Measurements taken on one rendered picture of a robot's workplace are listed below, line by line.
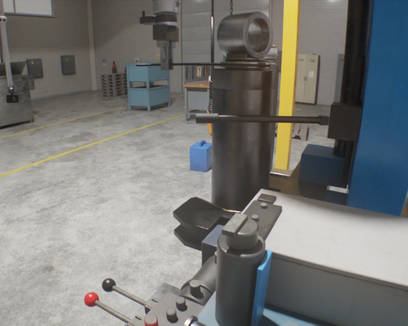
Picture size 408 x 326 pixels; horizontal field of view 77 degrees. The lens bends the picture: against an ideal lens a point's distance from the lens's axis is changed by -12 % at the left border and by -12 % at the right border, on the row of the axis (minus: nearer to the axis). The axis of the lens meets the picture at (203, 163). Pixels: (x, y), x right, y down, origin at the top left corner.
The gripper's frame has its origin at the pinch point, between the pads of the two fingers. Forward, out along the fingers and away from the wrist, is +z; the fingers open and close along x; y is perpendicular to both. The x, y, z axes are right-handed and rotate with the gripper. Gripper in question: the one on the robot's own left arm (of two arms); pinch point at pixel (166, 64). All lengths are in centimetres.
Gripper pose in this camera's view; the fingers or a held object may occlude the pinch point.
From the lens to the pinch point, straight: 104.8
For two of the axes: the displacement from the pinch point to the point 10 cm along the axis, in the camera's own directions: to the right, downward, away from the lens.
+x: 2.3, -3.3, 9.1
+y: 9.7, 0.8, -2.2
